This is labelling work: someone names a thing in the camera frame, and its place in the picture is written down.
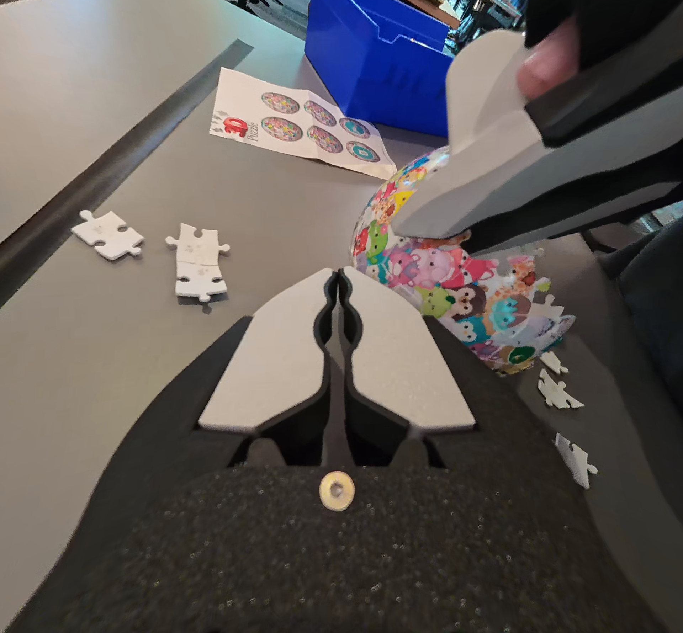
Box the white puzzle leaflet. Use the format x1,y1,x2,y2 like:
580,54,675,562
208,67,399,181

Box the row of white puzzle pieces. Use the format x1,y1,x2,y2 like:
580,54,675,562
537,349,599,491

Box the blue plastic bin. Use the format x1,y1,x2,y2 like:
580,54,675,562
303,0,462,140

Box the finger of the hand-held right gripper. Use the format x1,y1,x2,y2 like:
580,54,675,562
392,87,683,256
446,30,683,156

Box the person's right hand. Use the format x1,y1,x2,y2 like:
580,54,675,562
517,17,583,101

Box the colourful puzzle ball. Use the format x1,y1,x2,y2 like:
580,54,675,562
351,147,578,377

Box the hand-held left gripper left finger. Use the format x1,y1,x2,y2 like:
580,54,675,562
198,266,340,463

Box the two joined white puzzle pieces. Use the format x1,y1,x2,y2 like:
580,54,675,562
165,224,231,304

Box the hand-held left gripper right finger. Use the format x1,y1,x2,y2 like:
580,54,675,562
342,266,478,465

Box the single white puzzle piece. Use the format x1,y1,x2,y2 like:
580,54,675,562
71,210,146,262

